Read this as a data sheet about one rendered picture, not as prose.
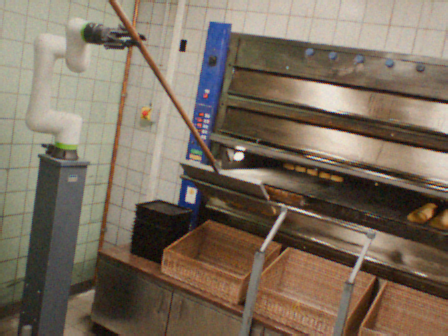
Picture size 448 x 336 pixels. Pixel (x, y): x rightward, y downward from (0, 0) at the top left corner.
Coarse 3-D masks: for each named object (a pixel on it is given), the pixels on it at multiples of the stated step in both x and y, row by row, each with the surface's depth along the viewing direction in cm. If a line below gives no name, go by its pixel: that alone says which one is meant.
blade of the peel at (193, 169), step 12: (192, 168) 300; (204, 168) 293; (204, 180) 308; (216, 180) 299; (228, 180) 290; (240, 180) 282; (252, 180) 278; (204, 192) 327; (216, 192) 317; (252, 192) 289; (264, 192) 283; (240, 204) 315; (252, 204) 306; (264, 204) 297
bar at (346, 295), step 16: (240, 192) 295; (288, 208) 279; (336, 224) 266; (368, 240) 257; (256, 256) 265; (256, 272) 266; (352, 272) 247; (256, 288) 268; (352, 288) 242; (336, 320) 245
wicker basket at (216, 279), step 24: (192, 240) 333; (216, 240) 341; (240, 240) 333; (264, 240) 325; (168, 264) 308; (192, 264) 299; (216, 264) 337; (240, 264) 329; (264, 264) 304; (216, 288) 291; (240, 288) 283
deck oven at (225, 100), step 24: (360, 48) 293; (240, 96) 334; (216, 120) 344; (312, 120) 310; (336, 120) 303; (360, 120) 295; (216, 144) 345; (264, 144) 327; (432, 144) 276; (240, 168) 377; (312, 168) 321; (360, 168) 296; (408, 192) 292; (216, 216) 348; (336, 216) 305; (288, 240) 322; (432, 240) 278; (432, 288) 279
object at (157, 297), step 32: (128, 256) 328; (96, 288) 332; (128, 288) 318; (160, 288) 305; (192, 288) 296; (96, 320) 333; (128, 320) 319; (160, 320) 306; (192, 320) 294; (224, 320) 283; (256, 320) 273
